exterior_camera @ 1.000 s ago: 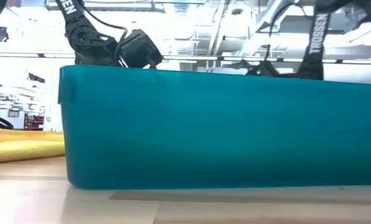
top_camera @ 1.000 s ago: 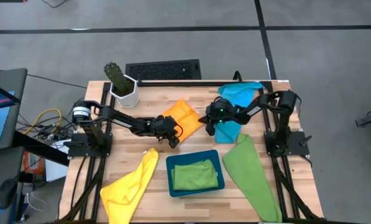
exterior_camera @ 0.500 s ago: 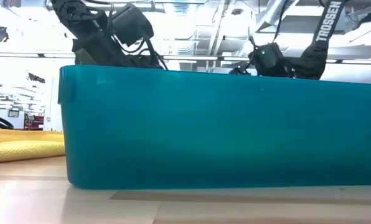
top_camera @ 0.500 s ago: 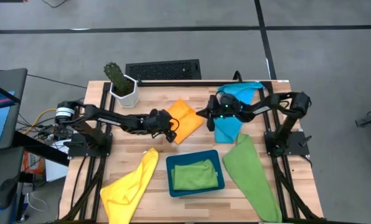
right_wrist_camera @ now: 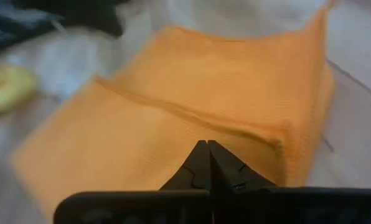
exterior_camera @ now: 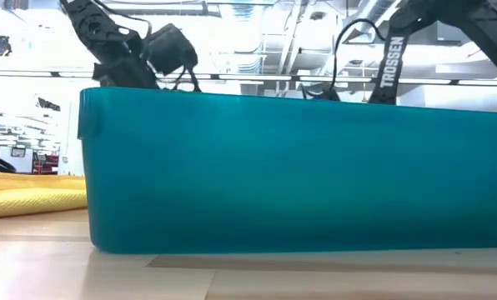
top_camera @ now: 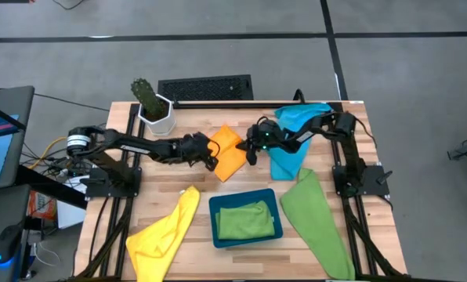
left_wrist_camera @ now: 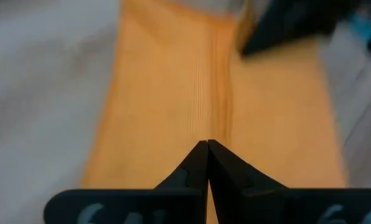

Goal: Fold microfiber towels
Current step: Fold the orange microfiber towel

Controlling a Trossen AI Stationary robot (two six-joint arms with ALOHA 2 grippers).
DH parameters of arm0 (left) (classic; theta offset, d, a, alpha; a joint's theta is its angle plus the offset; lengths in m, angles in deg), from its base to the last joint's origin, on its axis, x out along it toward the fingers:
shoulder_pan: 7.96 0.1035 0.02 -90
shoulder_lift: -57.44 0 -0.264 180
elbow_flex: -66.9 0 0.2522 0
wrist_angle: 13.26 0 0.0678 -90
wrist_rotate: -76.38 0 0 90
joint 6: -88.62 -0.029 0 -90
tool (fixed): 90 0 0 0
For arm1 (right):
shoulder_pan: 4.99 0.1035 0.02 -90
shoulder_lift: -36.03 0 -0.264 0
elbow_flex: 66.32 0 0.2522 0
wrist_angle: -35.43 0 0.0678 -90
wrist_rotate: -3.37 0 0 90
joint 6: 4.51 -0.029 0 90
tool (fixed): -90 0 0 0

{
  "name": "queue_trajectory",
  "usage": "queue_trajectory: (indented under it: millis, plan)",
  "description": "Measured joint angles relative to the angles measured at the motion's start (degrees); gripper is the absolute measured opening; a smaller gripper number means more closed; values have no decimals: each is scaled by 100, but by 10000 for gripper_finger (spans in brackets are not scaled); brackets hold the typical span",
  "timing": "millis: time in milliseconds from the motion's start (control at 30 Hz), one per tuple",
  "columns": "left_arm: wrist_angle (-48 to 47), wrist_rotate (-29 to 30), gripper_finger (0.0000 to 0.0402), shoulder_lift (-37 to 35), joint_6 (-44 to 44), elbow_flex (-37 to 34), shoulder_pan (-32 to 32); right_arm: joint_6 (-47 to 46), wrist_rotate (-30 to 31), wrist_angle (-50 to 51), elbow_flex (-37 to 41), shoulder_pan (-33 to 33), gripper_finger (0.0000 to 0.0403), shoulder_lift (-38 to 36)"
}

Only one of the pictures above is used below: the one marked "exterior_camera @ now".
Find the teal plastic bin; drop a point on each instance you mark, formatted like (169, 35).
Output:
(273, 175)

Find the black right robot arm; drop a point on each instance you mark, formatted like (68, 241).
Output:
(392, 62)

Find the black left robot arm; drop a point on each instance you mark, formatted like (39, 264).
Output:
(94, 29)

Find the yellow microfiber towel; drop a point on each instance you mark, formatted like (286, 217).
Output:
(23, 200)

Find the dark ceiling fixture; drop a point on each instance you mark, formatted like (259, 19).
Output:
(0, 46)

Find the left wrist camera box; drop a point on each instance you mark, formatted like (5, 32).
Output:
(169, 48)

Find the silver ceiling duct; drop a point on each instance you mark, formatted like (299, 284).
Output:
(369, 12)

